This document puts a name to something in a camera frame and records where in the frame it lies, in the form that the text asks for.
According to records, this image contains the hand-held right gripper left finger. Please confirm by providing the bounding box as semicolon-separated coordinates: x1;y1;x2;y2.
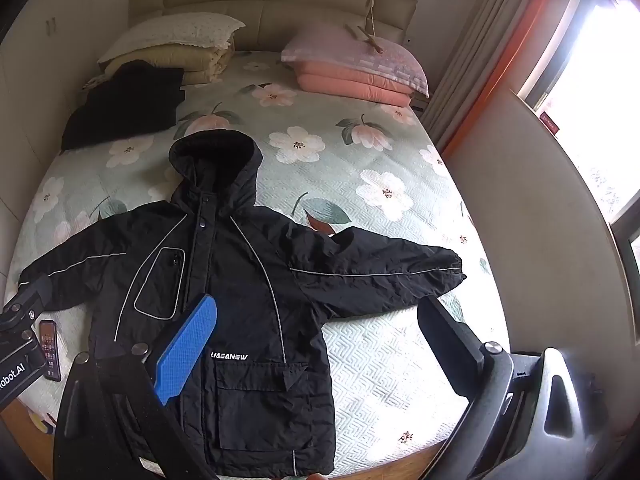
52;294;219;480

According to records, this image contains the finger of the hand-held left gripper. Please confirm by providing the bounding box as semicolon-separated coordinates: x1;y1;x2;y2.
4;276;54;318

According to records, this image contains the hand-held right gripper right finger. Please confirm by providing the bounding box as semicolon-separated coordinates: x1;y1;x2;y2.
416;294;628;480

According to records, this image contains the black hooded jacket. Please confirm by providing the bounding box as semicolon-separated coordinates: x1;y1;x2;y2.
17;132;468;478

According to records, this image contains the smartphone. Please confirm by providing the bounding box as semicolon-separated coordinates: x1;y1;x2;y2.
39;319;63;382

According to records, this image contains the black garment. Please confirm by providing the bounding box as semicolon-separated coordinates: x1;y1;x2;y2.
60;59;187;152

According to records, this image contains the bed with floral sheet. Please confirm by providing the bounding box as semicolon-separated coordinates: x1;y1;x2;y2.
5;50;511;480

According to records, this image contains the yellow folded blanket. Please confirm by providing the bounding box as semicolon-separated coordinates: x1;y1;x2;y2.
82;42;236;92

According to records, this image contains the beige curtain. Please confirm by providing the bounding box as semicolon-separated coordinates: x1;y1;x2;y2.
420;0;548;148

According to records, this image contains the white lace pillow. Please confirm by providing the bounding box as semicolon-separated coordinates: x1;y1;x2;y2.
97;12;246;65

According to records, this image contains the window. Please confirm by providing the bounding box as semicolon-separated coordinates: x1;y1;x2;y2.
515;0;640;241

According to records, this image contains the pink patterned pillow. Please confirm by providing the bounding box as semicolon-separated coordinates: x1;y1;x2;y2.
281;24;430;98

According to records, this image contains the orange curtain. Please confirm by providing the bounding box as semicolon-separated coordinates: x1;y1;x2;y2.
440;0;566;161

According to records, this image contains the beige padded headboard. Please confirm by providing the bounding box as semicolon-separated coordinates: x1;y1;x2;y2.
127;0;418;53

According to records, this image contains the hanging cord with wooden clips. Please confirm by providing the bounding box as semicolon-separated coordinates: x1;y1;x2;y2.
345;0;388;56

